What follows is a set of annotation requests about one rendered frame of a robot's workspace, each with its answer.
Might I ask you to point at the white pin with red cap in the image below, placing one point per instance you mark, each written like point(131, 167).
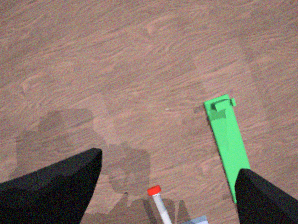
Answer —
point(161, 207)

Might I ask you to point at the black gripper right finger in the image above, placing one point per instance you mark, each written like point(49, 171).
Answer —
point(260, 202)

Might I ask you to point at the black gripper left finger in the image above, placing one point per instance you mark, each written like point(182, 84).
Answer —
point(58, 194)

